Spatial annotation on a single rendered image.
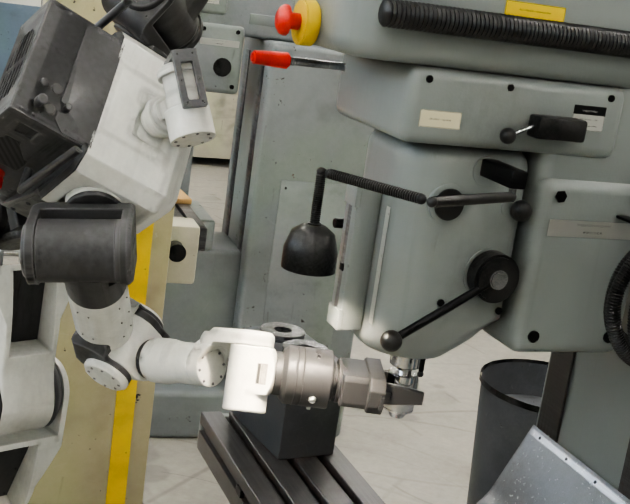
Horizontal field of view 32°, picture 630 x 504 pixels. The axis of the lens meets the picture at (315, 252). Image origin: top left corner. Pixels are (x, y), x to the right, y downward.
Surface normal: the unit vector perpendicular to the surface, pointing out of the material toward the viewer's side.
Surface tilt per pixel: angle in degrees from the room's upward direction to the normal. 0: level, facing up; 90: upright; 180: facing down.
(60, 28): 58
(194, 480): 0
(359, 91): 90
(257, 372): 68
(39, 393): 81
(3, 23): 90
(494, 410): 94
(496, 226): 90
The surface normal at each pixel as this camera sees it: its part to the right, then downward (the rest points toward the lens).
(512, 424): -0.60, 0.18
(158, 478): 0.14, -0.96
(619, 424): -0.92, -0.04
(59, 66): 0.63, -0.27
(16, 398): 0.67, 0.12
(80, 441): 0.36, 0.28
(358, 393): 0.04, 0.25
